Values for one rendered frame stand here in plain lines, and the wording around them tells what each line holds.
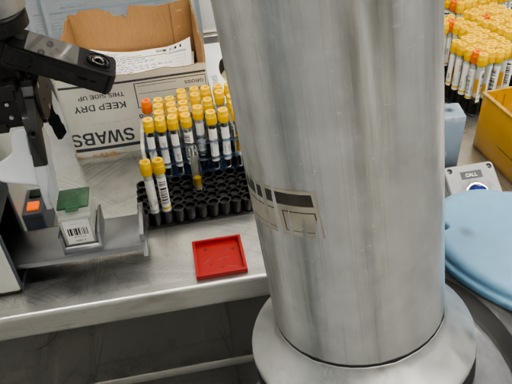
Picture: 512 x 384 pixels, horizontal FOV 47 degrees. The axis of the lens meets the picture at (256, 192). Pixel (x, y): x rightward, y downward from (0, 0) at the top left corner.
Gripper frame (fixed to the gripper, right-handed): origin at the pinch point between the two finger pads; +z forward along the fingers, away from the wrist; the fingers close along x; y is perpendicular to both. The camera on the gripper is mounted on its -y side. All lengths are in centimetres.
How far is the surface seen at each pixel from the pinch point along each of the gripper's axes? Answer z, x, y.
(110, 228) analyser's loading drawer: 11.1, -0.8, -3.6
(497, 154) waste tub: 12, -6, -62
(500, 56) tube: 5, -22, -69
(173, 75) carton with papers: 1.8, -24.7, -15.0
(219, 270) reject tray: 14.8, 6.6, -17.3
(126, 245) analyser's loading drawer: 11.1, 3.1, -5.7
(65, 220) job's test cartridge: 5.8, 2.5, 0.9
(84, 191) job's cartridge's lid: 4.4, -1.0, -1.7
